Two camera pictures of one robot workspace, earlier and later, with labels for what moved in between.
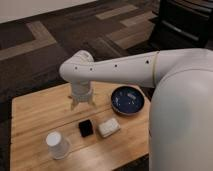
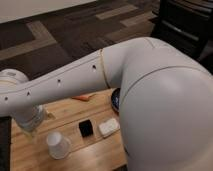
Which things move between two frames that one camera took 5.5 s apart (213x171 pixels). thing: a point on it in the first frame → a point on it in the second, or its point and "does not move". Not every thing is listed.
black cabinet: [182, 24] does not move
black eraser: [85, 128] does not move
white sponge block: [109, 127] does not move
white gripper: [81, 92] → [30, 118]
